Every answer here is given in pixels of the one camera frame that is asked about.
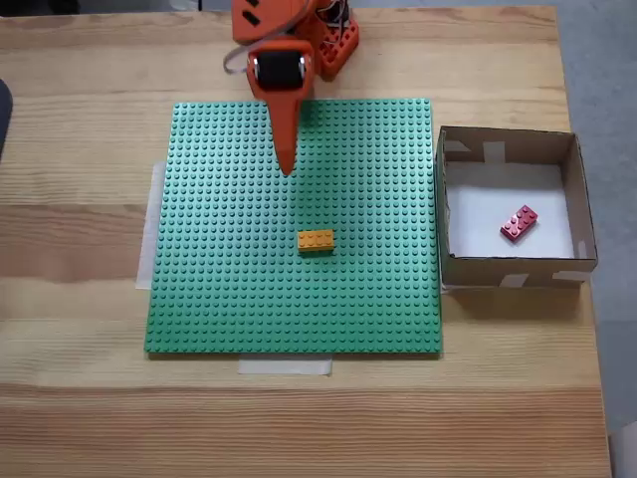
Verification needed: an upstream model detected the base wire bundle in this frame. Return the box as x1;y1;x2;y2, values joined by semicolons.
318;0;352;36

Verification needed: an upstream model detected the gripper motor cable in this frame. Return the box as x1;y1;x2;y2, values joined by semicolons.
222;0;306;77

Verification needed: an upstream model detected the green lego baseplate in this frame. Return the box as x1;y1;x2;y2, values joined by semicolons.
143;98;444;356

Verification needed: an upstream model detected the black rounded object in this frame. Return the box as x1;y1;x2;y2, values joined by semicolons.
0;78;14;163

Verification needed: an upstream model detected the brown cardboard box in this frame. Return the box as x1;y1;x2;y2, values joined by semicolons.
435;124;598;290

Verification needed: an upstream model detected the translucent masking tape strip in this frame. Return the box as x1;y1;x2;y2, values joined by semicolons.
135;159;168;291
237;357;333;376

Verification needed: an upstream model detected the yellow lego block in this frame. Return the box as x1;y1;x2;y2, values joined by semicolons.
297;229;335;256

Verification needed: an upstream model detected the red lego block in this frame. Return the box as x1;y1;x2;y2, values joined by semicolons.
500;204;541;245

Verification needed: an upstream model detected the white paper sheet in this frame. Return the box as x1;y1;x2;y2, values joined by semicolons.
444;161;578;259

